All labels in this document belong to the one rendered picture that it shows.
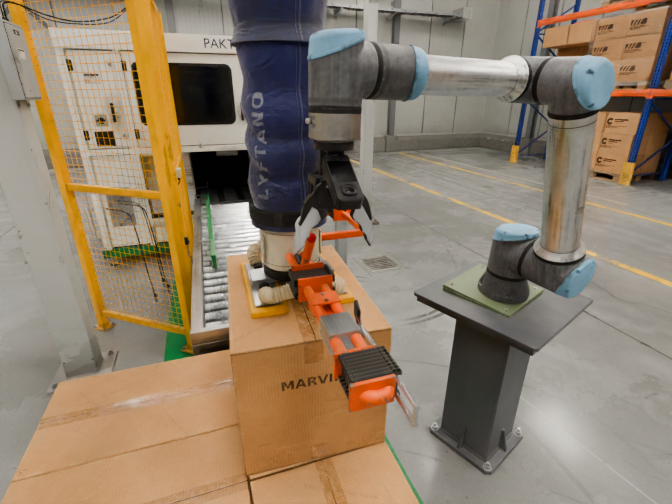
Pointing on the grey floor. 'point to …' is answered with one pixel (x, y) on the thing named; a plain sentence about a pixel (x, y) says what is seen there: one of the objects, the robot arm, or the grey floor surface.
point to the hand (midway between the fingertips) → (335, 251)
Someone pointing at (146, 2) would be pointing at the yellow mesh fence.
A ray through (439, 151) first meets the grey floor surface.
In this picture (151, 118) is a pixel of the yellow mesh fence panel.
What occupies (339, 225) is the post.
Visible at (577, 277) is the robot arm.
